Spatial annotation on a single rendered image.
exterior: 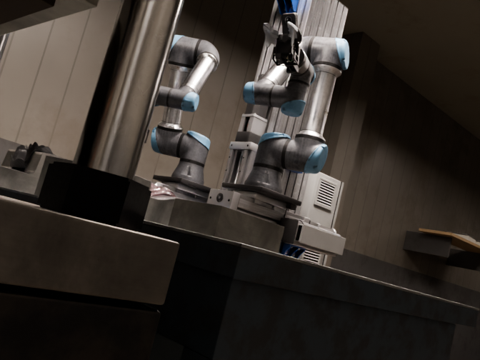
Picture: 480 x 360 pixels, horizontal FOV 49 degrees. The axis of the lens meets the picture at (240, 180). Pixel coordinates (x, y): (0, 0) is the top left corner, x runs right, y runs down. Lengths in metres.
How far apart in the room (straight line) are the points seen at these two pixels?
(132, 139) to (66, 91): 3.12
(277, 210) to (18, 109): 1.98
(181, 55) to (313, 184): 0.81
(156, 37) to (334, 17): 2.11
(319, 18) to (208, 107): 1.88
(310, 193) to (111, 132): 1.93
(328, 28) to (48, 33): 1.84
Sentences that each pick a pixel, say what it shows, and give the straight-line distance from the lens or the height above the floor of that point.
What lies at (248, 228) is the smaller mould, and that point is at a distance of 1.09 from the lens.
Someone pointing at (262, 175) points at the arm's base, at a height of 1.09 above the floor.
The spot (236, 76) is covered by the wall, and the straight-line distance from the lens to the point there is 4.42.
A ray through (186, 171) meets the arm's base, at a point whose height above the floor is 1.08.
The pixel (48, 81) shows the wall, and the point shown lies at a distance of 3.59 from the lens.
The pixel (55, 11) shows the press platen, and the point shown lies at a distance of 0.63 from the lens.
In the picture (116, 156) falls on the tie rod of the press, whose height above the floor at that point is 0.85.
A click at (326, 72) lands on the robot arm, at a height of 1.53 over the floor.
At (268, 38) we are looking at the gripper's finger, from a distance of 1.63.
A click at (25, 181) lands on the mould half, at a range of 1.63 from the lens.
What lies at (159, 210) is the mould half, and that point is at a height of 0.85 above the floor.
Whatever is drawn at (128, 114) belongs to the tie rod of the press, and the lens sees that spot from 0.51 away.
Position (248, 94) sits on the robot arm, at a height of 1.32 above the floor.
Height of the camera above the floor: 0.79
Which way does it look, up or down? 8 degrees up
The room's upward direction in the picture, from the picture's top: 14 degrees clockwise
